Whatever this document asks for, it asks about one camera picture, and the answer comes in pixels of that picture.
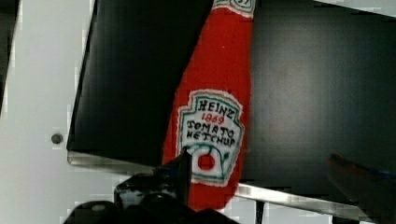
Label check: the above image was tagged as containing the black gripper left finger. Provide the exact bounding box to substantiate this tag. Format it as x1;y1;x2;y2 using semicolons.
64;149;238;224

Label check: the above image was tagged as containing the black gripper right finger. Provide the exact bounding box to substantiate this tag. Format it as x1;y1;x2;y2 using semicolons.
328;153;396;224

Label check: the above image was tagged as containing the red plush ketchup bottle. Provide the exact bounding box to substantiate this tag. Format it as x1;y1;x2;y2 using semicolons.
163;0;256;210

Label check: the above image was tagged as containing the black toaster oven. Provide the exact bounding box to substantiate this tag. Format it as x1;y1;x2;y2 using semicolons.
67;0;395;221

